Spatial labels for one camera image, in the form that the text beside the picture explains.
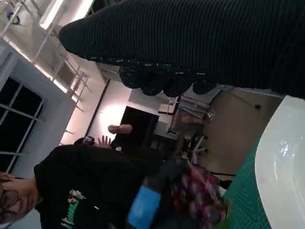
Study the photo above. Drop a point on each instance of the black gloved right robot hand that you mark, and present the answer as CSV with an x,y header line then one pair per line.
x,y
181,33

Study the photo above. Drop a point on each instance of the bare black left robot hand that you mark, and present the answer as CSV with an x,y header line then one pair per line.
x,y
145,202

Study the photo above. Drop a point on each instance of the red toy grape bunch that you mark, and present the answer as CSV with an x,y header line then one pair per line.
x,y
197,198

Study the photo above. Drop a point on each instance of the white square plate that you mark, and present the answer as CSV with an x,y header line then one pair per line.
x,y
283,167

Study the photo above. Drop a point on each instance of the person in black top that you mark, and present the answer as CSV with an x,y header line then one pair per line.
x,y
83,171

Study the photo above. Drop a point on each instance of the white-base office chair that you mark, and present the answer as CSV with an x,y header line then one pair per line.
x,y
196,149

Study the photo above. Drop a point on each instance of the person with headset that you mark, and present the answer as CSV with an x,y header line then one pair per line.
x,y
119,128

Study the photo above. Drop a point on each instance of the black monitor screen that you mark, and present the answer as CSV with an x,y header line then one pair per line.
x,y
140,117

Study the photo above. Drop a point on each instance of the green cutting mat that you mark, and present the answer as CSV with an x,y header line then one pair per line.
x,y
245,181

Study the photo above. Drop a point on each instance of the ceiling light panel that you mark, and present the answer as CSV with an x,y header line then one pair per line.
x,y
66,12

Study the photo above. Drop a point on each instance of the dark paned window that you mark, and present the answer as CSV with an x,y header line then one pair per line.
x,y
19,119

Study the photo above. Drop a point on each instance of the blue logo sign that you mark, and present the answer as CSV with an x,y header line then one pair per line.
x,y
14,17

